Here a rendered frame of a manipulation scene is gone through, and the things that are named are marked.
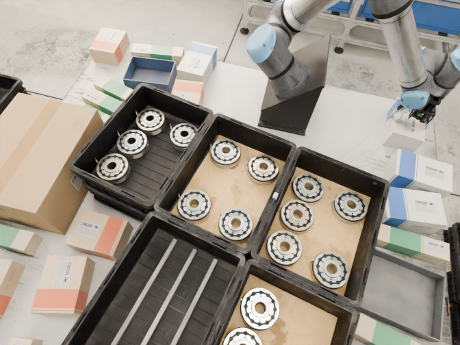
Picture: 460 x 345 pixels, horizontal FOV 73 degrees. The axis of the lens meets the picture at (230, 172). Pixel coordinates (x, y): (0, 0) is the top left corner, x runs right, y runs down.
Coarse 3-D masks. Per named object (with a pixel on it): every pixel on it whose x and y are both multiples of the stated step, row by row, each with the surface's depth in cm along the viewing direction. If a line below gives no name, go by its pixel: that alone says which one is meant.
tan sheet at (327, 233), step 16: (288, 192) 102; (336, 192) 102; (320, 208) 99; (272, 224) 96; (320, 224) 97; (336, 224) 97; (352, 224) 97; (304, 240) 94; (320, 240) 94; (336, 240) 94; (352, 240) 94; (304, 256) 92; (352, 256) 92; (304, 272) 89
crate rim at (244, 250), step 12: (228, 120) 103; (204, 132) 101; (264, 132) 101; (288, 144) 99; (288, 156) 97; (180, 168) 93; (156, 204) 87; (168, 216) 86; (264, 216) 87; (192, 228) 84; (216, 240) 83; (228, 240) 83; (252, 240) 83; (240, 252) 81
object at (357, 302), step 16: (336, 160) 97; (288, 176) 93; (368, 176) 94; (384, 192) 92; (272, 208) 88; (384, 208) 89; (256, 240) 83; (256, 256) 81; (368, 256) 82; (288, 272) 79; (368, 272) 80; (320, 288) 78; (352, 304) 76
